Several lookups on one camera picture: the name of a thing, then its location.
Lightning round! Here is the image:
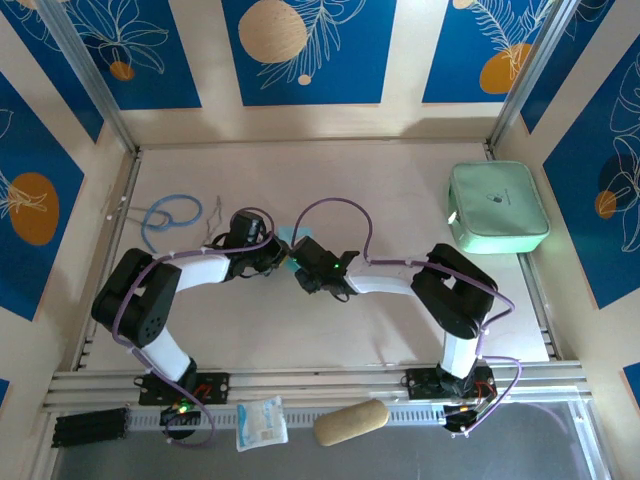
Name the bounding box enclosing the light blue cloth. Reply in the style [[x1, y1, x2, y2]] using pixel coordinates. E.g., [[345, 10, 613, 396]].
[[277, 225, 315, 274]]

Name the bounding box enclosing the white wipe packet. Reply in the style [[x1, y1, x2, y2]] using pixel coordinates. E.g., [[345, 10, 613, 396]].
[[235, 395, 290, 453]]

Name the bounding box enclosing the mint green zip case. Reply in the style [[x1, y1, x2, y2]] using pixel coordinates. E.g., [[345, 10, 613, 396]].
[[446, 160, 551, 256]]

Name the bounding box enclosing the black ribbed block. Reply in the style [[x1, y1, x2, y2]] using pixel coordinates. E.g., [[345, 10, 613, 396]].
[[52, 407, 130, 449]]

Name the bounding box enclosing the thin bent metal wire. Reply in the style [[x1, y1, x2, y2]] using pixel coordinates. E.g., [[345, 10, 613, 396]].
[[202, 196, 225, 246]]

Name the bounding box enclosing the aluminium frame rail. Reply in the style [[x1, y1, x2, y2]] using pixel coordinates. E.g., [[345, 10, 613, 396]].
[[42, 360, 594, 416]]

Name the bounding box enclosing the blue cable loop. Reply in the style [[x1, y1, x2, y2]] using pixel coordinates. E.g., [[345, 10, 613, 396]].
[[139, 193, 204, 254]]

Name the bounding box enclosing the grey slotted cable duct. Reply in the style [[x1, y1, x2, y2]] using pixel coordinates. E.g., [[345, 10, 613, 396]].
[[124, 402, 451, 431]]

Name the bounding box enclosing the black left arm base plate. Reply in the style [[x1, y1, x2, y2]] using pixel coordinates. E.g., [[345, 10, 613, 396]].
[[138, 370, 232, 407]]

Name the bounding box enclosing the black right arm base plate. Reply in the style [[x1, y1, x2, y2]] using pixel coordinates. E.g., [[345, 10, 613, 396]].
[[399, 367, 496, 401]]

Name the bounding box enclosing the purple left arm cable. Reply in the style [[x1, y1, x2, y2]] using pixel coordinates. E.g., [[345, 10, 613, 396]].
[[113, 234, 279, 449]]

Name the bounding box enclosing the aluminium side rail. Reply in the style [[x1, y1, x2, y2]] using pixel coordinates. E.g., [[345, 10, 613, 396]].
[[519, 252, 560, 362], [72, 149, 144, 372]]

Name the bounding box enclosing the blue floral wall poster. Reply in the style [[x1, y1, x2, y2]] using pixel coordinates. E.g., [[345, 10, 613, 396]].
[[59, 0, 203, 111], [0, 7, 105, 145], [542, 34, 640, 311], [422, 0, 556, 105], [221, 0, 399, 107], [519, 0, 619, 135], [0, 72, 86, 322]]

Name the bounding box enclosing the aluminium frame post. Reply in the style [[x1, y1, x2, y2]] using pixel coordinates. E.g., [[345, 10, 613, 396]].
[[37, 0, 141, 156], [487, 0, 576, 151]]

